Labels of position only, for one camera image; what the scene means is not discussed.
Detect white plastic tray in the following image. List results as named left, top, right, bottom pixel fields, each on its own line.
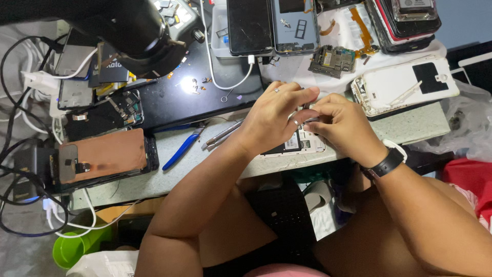
left=210, top=4, right=232, bottom=59

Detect black battery boxes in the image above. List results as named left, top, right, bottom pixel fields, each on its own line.
left=88, top=42, right=131, bottom=90

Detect grey phone screen panel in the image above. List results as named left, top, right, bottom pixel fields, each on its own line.
left=53, top=28, right=99, bottom=78

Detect white phone back cover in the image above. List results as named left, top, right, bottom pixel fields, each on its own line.
left=350, top=57, right=460, bottom=118

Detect bundle of black cables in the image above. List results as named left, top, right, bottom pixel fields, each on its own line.
left=0, top=35, right=71, bottom=238

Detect person's left hand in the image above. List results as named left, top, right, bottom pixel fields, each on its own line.
left=236, top=80, right=321, bottom=155

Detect black work mat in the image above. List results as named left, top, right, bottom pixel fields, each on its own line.
left=132, top=36, right=267, bottom=132

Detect copper-backed phone screen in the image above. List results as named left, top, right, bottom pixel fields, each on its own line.
left=57, top=128, right=160, bottom=186

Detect pink shorts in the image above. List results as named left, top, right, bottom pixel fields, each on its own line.
left=242, top=263, right=332, bottom=277

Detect black wristwatch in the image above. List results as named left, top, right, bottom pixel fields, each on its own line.
left=360, top=139, right=408, bottom=181

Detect white charging cable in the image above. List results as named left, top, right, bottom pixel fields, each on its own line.
left=199, top=0, right=257, bottom=91

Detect red bag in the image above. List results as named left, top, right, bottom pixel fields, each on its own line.
left=439, top=157, right=492, bottom=225

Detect black phone with cracked screen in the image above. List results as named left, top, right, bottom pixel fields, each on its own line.
left=226, top=0, right=274, bottom=57

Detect long orange flex cable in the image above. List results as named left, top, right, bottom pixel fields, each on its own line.
left=349, top=6, right=380, bottom=59

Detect white plastic bag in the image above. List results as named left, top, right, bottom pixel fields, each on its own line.
left=66, top=250, right=140, bottom=277

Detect green phone circuit board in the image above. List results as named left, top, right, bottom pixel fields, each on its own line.
left=308, top=45, right=357, bottom=80

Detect white opened phone with battery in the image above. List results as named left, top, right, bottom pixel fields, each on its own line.
left=258, top=125, right=327, bottom=159

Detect grey metal tweezers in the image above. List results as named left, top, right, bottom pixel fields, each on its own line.
left=301, top=86, right=320, bottom=124

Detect opened grey-blue phone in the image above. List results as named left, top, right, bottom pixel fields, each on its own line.
left=271, top=0, right=321, bottom=55

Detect person's right hand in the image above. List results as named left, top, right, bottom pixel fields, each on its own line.
left=303, top=93, right=386, bottom=168

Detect black bag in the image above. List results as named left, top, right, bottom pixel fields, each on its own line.
left=244, top=181, right=319, bottom=270

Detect small metal phone parts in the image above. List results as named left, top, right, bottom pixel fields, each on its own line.
left=190, top=76, right=213, bottom=95

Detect short orange flex cable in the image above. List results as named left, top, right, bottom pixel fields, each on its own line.
left=320, top=19, right=336, bottom=37

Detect black power adapter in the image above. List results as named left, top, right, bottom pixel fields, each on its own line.
left=13, top=145, right=52, bottom=202

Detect blue-handled pliers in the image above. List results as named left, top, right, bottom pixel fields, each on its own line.
left=162, top=124, right=207, bottom=172

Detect black disassembled phone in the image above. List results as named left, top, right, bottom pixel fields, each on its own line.
left=65, top=90, right=145, bottom=142

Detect white power strip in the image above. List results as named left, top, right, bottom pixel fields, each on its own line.
left=20, top=70, right=67, bottom=133

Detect clear plastic bag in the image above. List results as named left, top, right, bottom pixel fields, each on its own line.
left=409, top=79, right=492, bottom=164

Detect white cloth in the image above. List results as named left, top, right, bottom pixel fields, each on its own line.
left=258, top=2, right=448, bottom=101

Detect grey phone frame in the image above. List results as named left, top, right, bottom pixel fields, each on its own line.
left=57, top=78, right=95, bottom=111

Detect stack of phones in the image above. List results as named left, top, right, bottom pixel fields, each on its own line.
left=364, top=0, right=443, bottom=55

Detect green plastic cup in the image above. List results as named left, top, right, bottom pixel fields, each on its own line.
left=52, top=226, right=113, bottom=270

